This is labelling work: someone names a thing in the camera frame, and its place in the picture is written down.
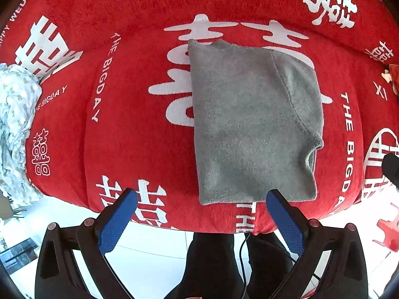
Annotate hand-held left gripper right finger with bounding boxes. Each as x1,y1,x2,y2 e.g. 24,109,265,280
266,189,370,299

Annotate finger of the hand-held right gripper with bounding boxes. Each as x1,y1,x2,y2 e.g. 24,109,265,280
382,152,399,191

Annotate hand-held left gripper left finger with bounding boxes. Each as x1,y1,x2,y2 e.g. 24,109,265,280
34,188,138,299

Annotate grey knit sweater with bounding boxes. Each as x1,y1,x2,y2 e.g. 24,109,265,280
188,39,325,206

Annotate red plastic stool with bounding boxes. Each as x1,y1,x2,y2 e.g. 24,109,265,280
372,213,399,253

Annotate person's black pants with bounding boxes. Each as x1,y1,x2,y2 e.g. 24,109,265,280
164,231,301,299

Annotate red cushion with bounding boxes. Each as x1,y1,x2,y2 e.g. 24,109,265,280
389,64,399,95

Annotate dark low table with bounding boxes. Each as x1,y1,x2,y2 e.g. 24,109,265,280
0,238,39,269

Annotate red blanket with white print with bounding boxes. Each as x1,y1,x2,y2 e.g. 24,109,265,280
0,0,399,236

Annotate white patterned cloth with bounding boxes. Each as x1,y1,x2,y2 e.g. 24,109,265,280
0,63,43,207

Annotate black cable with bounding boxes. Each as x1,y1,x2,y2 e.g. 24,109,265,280
238,233,321,299

